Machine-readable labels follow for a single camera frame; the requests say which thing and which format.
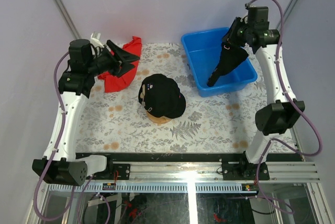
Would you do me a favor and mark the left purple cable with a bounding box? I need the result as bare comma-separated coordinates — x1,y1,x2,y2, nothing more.
33,51,110,224

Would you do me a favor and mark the blue plastic bin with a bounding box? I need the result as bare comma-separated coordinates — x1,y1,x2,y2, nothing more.
181,27,258,97

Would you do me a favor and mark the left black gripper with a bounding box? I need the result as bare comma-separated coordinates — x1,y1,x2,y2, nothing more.
87,40,140,77

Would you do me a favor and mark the left aluminium frame post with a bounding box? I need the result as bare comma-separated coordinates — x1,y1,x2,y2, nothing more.
53,0,81,39

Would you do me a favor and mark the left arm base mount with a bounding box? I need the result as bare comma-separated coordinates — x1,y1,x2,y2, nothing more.
93,161,131,181

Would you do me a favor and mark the beige baseball cap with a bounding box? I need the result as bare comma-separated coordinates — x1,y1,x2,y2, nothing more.
139,84,146,102

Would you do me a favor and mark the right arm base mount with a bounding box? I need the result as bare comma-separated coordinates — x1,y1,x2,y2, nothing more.
220,151,270,181

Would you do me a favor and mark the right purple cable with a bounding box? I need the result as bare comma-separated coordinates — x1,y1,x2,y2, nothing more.
245,0,324,216

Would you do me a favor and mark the red cloth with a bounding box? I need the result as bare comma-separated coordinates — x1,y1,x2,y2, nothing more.
97,36,142,93

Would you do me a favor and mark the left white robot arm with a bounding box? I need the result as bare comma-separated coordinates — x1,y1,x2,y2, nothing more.
32,38,140,186

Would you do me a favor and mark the purple cable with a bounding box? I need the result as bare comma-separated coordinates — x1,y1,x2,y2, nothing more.
245,0,324,216
33,51,110,224

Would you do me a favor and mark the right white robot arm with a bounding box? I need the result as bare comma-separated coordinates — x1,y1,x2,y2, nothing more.
219,6,305,179

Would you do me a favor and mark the floral table mat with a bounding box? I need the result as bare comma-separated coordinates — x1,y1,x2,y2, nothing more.
76,43,266,153

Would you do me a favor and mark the black cap pink logo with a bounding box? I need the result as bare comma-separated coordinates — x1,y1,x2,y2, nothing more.
138,74,186,119

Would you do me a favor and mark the wooden hat stand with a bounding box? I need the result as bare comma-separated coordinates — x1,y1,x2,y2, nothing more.
146,112,171,125

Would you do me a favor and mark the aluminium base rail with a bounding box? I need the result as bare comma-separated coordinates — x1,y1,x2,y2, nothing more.
86,161,321,183

